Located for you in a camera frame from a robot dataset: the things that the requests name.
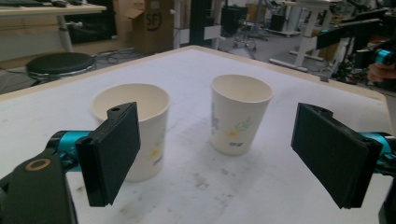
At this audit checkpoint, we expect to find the white standing desk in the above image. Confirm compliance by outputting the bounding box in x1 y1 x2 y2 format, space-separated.
269 0 331 73

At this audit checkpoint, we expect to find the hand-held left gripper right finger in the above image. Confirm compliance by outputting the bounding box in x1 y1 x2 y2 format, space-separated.
290 102 384 210

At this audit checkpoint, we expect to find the brown cardboard box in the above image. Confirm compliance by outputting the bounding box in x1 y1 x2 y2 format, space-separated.
124 0 176 55

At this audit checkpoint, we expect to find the white foam mat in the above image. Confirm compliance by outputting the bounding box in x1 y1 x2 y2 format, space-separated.
0 46 393 224

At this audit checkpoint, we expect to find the white floral paper cup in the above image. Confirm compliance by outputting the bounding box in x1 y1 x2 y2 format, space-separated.
90 82 172 183
210 74 275 157

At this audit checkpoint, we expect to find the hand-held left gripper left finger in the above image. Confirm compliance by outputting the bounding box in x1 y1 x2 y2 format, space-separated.
74 102 142 208

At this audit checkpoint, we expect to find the black metal frame post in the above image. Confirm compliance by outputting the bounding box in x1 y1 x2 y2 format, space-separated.
189 0 217 48

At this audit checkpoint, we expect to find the black round stool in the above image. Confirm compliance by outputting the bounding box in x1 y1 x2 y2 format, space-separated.
25 51 97 85

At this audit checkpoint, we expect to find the chrome stool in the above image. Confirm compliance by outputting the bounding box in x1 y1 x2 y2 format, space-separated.
233 21 259 52

